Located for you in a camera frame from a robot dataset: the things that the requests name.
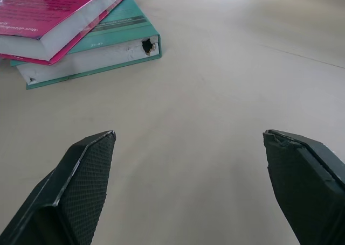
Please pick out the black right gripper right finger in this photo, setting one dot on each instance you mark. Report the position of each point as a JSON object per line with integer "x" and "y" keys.
{"x": 304, "y": 185}

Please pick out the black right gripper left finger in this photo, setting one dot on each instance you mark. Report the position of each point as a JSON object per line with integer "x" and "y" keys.
{"x": 81, "y": 185}

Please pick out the teal hardcover book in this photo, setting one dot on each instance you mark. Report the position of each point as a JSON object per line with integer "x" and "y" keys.
{"x": 118, "y": 37}

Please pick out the magenta paperback book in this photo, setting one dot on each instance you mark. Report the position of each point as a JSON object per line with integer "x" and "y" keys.
{"x": 40, "y": 16}

